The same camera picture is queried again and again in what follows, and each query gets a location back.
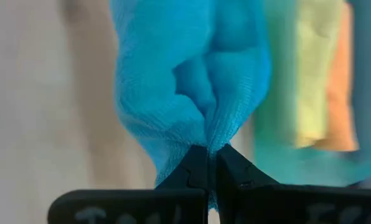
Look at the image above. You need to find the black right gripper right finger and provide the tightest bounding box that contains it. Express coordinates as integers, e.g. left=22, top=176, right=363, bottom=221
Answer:
left=215, top=143, right=371, bottom=224

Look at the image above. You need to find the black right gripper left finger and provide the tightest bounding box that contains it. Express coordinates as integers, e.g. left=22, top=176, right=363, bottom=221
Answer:
left=47, top=145, right=210, bottom=224

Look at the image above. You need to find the blue microfiber towel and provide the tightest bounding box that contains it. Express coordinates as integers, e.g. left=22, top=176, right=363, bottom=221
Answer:
left=110, top=0, right=272, bottom=212

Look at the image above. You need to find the orange microfiber towel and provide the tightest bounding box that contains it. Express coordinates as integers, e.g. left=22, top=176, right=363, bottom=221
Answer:
left=312, top=1, right=360, bottom=152

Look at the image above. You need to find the yellow microfiber towel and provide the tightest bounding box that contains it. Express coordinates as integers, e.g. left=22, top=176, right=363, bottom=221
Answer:
left=293, top=0, right=344, bottom=149

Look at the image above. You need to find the teal translucent plastic basket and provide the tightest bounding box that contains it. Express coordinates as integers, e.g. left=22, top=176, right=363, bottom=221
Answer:
left=253, top=0, right=371, bottom=189

